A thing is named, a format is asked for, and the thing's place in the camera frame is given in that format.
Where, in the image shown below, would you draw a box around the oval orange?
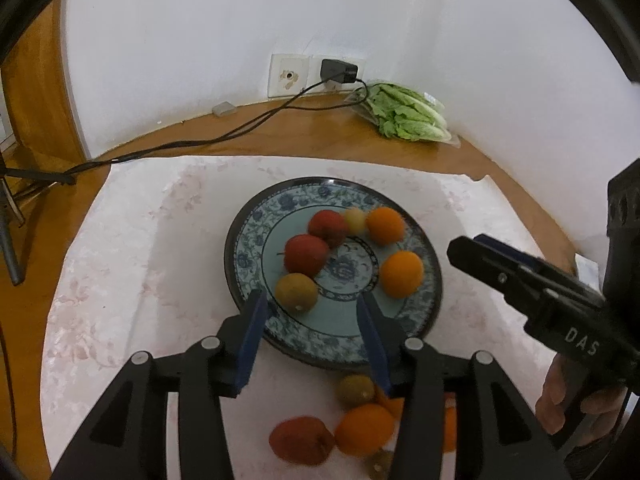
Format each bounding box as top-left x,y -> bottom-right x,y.
374,386 -> 404,422

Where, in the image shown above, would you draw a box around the small orange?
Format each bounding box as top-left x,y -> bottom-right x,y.
380,250 -> 424,299

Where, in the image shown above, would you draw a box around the yellow-green fruit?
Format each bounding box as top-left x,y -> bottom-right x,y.
274,273 -> 319,313
343,207 -> 367,236
366,450 -> 394,480

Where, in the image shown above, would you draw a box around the large front orange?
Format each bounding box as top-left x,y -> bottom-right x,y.
366,207 -> 406,247

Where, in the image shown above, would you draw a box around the large orange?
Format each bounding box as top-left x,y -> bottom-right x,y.
334,404 -> 395,457
366,207 -> 406,247

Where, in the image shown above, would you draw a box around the green-brown fruit pile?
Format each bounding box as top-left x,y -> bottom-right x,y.
335,374 -> 375,408

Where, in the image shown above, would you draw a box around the red apple pile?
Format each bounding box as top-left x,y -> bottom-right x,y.
269,416 -> 335,466
307,209 -> 349,249

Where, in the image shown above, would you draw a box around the red apple with stem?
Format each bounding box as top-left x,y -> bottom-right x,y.
283,234 -> 330,278

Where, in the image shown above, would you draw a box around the person's right hand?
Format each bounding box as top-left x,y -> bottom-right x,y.
534,351 -> 629,436

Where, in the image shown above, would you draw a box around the white paper packet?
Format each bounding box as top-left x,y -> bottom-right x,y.
574,254 -> 601,292

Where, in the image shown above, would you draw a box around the white floral tablecloth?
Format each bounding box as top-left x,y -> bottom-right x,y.
40,157 -> 553,479

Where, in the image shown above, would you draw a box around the bagged green lettuce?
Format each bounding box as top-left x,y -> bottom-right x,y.
345,81 -> 460,148

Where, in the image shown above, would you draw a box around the blue patterned ceramic plate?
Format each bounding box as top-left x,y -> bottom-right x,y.
224,177 -> 442,370

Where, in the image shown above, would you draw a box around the black power adapter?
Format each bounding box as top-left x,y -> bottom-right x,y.
320,58 -> 358,84

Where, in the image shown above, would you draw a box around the black tripod stand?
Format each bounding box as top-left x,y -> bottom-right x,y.
0,158 -> 76,286

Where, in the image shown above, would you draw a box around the small grey block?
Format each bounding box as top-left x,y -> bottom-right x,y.
212,101 -> 236,117

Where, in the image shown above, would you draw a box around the white wall socket panel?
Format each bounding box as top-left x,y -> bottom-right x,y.
267,54 -> 367,99

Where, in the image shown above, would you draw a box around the black power cable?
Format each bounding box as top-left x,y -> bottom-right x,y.
0,77 -> 370,461

